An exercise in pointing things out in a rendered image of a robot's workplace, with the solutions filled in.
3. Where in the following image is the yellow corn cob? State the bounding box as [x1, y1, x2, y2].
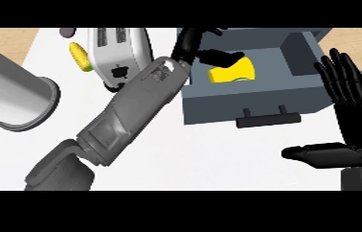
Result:
[68, 41, 95, 73]

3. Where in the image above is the white toaster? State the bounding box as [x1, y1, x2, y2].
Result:
[86, 28, 155, 93]

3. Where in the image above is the purple round object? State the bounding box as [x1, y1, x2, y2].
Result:
[58, 28, 78, 39]

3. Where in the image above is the grey drawer front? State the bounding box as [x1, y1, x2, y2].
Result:
[180, 74, 331, 126]

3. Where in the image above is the yellow cup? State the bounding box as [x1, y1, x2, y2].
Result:
[208, 57, 257, 83]

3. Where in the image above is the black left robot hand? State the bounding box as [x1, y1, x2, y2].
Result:
[170, 28, 247, 68]

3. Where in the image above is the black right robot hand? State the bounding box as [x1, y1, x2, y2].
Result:
[279, 47, 362, 170]

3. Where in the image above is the grey open drawer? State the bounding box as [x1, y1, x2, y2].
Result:
[176, 28, 334, 126]

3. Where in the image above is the black drawer handle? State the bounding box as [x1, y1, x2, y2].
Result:
[235, 104, 303, 129]

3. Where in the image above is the grey cylindrical pot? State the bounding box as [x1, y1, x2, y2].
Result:
[0, 53, 62, 133]

